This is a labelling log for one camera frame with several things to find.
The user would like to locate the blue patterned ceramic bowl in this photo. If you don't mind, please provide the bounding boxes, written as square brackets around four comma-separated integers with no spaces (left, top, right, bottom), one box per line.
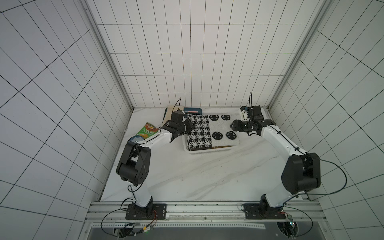
[128,136,143,143]

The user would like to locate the brown striped fringed scarf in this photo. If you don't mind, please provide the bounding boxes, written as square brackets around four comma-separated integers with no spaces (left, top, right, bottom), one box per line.
[211,146,236,150]

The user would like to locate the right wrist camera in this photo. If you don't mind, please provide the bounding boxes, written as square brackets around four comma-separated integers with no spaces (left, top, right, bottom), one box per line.
[240,106,249,121]

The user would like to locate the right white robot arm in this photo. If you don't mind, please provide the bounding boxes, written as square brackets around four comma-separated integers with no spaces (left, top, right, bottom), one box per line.
[230,106,321,220]

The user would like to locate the green snack bag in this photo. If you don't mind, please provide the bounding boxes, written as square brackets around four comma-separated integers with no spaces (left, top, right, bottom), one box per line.
[137,122,159,139]

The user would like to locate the white plastic perforated basket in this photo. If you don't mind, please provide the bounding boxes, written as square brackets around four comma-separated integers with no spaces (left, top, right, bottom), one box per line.
[182,113,241,154]

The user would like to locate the houndstooth cloth with gear prints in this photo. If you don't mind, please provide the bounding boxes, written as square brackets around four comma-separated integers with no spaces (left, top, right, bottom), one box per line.
[186,113,241,151]

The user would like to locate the teal blue tray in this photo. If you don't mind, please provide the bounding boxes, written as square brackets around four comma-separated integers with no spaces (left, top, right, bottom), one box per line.
[164,108,203,117]

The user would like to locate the metal base rail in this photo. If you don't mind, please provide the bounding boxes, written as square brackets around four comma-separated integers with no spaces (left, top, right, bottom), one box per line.
[80,201,334,240]

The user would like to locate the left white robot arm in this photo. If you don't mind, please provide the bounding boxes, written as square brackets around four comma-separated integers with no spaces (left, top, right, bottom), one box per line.
[116,110,194,220]

